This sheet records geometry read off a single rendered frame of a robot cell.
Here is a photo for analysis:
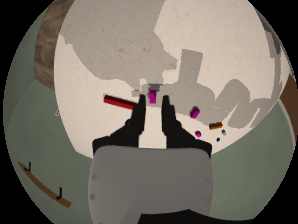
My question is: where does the magenta rod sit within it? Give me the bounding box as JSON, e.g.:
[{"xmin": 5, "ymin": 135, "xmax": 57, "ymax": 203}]
[
  {"xmin": 195, "ymin": 131, "xmax": 201, "ymax": 138},
  {"xmin": 190, "ymin": 108, "xmax": 200, "ymax": 119},
  {"xmin": 150, "ymin": 90, "xmax": 156, "ymax": 104}
]

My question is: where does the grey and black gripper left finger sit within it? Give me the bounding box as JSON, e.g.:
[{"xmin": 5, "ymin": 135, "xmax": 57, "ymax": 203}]
[{"xmin": 92, "ymin": 94, "xmax": 146, "ymax": 156}]

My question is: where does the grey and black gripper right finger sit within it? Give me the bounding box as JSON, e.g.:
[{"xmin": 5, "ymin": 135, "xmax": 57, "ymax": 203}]
[{"xmin": 161, "ymin": 95, "xmax": 212, "ymax": 158}]

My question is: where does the red rod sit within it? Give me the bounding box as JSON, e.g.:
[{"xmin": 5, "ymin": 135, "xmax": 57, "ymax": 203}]
[{"xmin": 104, "ymin": 95, "xmax": 137, "ymax": 110}]

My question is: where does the orange rod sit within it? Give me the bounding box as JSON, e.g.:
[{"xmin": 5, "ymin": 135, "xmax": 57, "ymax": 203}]
[{"xmin": 209, "ymin": 123, "xmax": 223, "ymax": 130}]

